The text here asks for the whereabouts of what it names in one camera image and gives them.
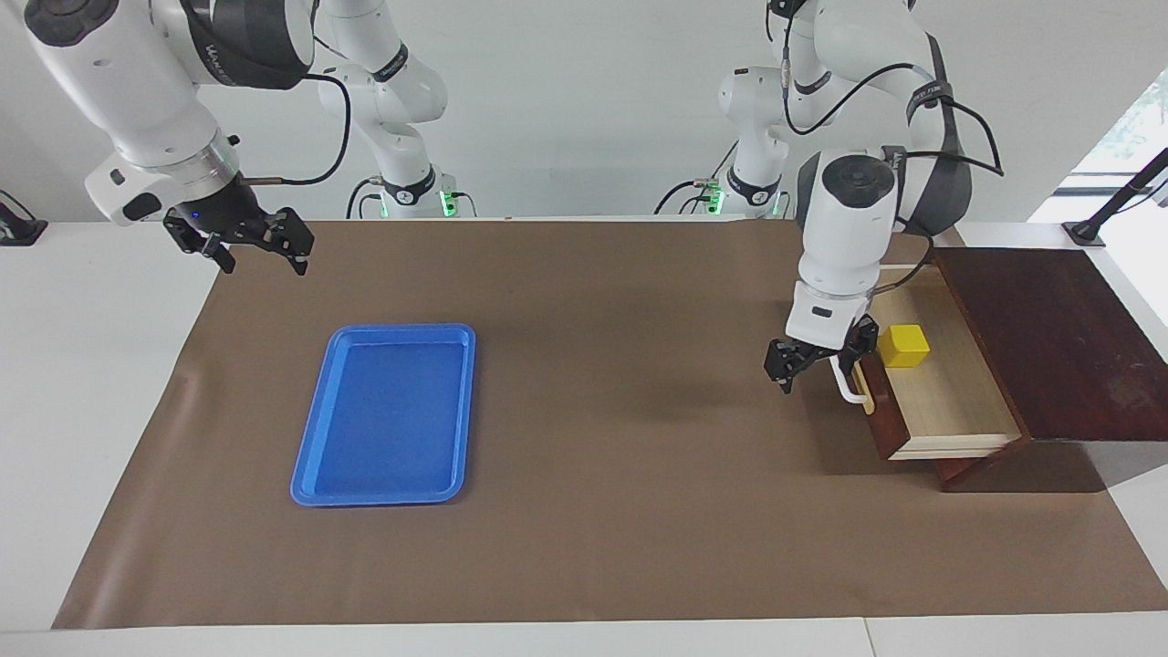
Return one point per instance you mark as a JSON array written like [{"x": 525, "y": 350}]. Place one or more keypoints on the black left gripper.
[{"x": 819, "y": 352}]

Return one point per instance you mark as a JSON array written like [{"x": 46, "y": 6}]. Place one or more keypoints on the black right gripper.
[{"x": 225, "y": 216}]

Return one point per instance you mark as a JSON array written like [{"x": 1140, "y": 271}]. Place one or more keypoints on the yellow cube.
[{"x": 905, "y": 349}]

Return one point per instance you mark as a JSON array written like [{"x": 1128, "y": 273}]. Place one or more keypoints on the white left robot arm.
[{"x": 844, "y": 237}]

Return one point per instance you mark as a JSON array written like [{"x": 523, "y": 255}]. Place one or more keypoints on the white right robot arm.
[{"x": 137, "y": 91}]

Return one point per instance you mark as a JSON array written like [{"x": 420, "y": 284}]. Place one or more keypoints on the brown table mat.
[{"x": 639, "y": 456}]

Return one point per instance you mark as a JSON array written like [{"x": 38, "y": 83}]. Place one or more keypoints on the blue plastic tray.
[{"x": 383, "y": 420}]

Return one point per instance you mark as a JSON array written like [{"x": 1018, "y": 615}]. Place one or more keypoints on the black table clamp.
[{"x": 18, "y": 233}]

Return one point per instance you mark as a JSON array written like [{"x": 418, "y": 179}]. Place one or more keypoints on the dark wooden cabinet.
[{"x": 1068, "y": 347}]

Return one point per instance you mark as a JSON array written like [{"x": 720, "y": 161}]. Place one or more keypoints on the bright window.
[{"x": 1131, "y": 128}]

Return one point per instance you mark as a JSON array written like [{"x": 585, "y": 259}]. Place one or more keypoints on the black camera stand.
[{"x": 1086, "y": 230}]

